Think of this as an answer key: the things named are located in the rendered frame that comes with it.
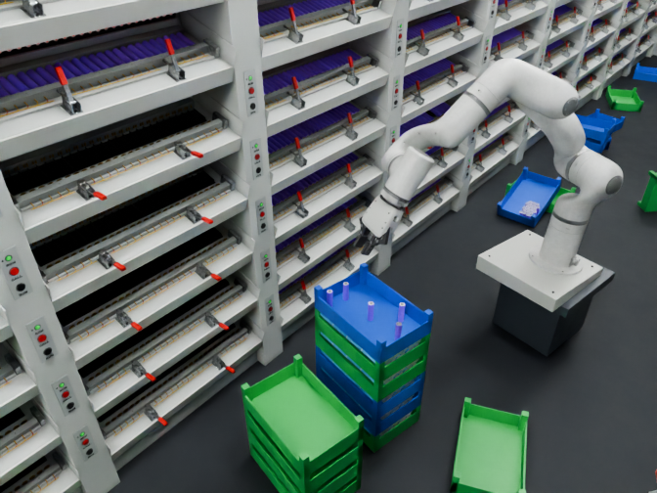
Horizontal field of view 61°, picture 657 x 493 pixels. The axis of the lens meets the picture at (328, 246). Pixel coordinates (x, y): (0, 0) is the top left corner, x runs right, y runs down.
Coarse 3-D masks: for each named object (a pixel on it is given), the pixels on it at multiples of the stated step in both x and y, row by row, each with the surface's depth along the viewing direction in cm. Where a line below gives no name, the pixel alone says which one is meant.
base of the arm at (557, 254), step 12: (552, 216) 194; (552, 228) 194; (564, 228) 190; (576, 228) 189; (552, 240) 195; (564, 240) 192; (576, 240) 192; (540, 252) 203; (552, 252) 196; (564, 252) 195; (576, 252) 197; (540, 264) 199; (552, 264) 198; (564, 264) 197; (576, 264) 197
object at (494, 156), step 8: (504, 136) 326; (512, 136) 328; (520, 136) 325; (496, 144) 318; (504, 144) 325; (512, 144) 327; (480, 152) 310; (488, 152) 312; (496, 152) 316; (504, 152) 315; (512, 152) 325; (480, 160) 298; (488, 160) 309; (496, 160) 311; (472, 168) 299; (480, 168) 299; (488, 168) 304; (472, 176) 287; (480, 176) 300; (472, 184) 298
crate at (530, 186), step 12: (516, 180) 294; (528, 180) 299; (540, 180) 295; (552, 180) 290; (516, 192) 296; (528, 192) 294; (540, 192) 292; (552, 192) 290; (504, 204) 292; (516, 204) 290; (540, 204) 287; (504, 216) 287; (516, 216) 281; (540, 216) 281
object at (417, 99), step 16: (432, 64) 245; (448, 64) 249; (464, 64) 252; (416, 80) 220; (432, 80) 235; (448, 80) 240; (464, 80) 246; (416, 96) 222; (432, 96) 230; (448, 96) 238; (416, 112) 223
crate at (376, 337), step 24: (360, 264) 176; (336, 288) 173; (360, 288) 178; (384, 288) 172; (336, 312) 161; (360, 312) 169; (384, 312) 169; (408, 312) 167; (432, 312) 157; (360, 336) 155; (384, 336) 160; (408, 336) 155; (384, 360) 153
